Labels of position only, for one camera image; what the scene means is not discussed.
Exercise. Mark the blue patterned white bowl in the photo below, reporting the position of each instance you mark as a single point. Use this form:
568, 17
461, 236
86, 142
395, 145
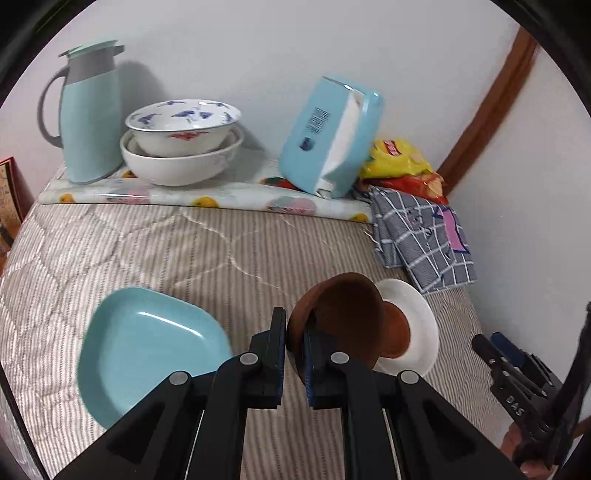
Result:
184, 138

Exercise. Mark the blue square plate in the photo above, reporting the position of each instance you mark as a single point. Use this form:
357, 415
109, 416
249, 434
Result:
147, 341

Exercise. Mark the brown wooden door frame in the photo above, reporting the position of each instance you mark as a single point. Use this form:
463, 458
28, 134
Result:
498, 92

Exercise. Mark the large plain white bowl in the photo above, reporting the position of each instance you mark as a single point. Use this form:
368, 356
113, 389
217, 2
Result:
180, 170

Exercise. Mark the person's right hand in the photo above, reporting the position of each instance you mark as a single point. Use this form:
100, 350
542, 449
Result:
510, 443

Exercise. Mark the light blue thermos jug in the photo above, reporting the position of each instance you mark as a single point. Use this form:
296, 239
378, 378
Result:
90, 129

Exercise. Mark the small brown bowl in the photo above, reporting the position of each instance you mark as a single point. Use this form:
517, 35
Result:
397, 330
346, 309

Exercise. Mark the red snack bag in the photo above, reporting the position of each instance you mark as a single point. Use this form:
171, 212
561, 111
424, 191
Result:
425, 187

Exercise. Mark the striped quilt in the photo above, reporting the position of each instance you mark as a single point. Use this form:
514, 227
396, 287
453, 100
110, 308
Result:
138, 249

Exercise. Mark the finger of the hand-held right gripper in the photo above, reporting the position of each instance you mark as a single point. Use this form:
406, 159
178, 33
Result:
489, 353
508, 348

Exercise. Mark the blue checked cloth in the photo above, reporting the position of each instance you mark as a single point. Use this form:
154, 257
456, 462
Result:
415, 240

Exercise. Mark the yellow chip bag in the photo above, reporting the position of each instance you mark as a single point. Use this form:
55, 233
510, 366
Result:
392, 159

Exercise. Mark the light blue tissue box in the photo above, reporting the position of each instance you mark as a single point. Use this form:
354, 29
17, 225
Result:
314, 138

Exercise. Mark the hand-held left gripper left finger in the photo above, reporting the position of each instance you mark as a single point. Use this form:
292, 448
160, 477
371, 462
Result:
272, 364

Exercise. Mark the fruit print plastic sheet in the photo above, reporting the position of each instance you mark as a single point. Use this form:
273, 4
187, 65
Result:
184, 198

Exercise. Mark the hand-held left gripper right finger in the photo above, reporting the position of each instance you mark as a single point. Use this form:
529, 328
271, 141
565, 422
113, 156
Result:
318, 369

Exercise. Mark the patterned hardcover book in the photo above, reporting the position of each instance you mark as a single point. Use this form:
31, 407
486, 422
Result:
9, 207

